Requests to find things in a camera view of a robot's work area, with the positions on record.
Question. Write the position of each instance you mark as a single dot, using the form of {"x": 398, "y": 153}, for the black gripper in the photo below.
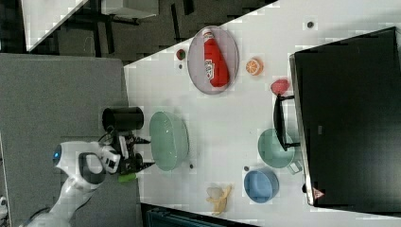
{"x": 129, "y": 161}

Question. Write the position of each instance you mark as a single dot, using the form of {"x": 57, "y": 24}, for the green plastic strainer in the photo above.
{"x": 168, "y": 140}

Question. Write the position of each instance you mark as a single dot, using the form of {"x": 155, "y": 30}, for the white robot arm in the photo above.
{"x": 86, "y": 165}

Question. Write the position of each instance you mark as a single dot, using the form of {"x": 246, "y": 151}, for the bright green object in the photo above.
{"x": 126, "y": 178}

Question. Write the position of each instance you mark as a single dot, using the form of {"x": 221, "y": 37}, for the black utensil holder cup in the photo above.
{"x": 123, "y": 119}

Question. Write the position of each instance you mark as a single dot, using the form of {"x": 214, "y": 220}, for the peeled banana toy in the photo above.
{"x": 218, "y": 197}

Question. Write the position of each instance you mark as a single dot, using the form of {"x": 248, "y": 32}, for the small red strawberry toy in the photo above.
{"x": 180, "y": 54}

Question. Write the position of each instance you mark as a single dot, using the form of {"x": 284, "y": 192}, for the red ketchup bottle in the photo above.
{"x": 216, "y": 69}

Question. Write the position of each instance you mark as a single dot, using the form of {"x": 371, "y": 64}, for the grey round plate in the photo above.
{"x": 195, "y": 60}

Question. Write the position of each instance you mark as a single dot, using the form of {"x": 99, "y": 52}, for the blue cup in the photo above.
{"x": 261, "y": 185}

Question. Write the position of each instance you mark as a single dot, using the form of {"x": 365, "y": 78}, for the green mug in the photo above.
{"x": 273, "y": 154}

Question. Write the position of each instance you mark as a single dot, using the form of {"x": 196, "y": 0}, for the orange slice toy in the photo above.
{"x": 254, "y": 66}

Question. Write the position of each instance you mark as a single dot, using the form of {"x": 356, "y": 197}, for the red green strawberry toy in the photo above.
{"x": 279, "y": 87}

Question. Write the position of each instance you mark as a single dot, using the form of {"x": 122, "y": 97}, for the black toaster oven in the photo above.
{"x": 348, "y": 109}

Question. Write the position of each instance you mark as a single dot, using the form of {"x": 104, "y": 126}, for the blue metal frame rail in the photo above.
{"x": 162, "y": 218}

